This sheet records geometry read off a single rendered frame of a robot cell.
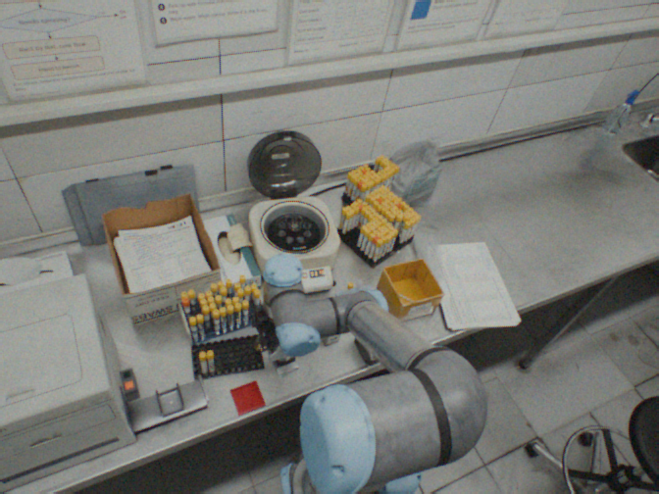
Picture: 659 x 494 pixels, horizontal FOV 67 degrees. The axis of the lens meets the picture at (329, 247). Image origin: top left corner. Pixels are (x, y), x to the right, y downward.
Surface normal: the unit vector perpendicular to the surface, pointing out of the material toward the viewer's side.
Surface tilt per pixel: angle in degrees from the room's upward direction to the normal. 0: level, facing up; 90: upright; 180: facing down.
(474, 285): 1
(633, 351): 0
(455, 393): 8
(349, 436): 18
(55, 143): 90
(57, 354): 0
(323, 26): 93
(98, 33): 94
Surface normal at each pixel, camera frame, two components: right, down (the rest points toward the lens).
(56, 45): 0.39, 0.77
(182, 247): 0.15, -0.61
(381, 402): 0.07, -0.76
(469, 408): 0.52, -0.39
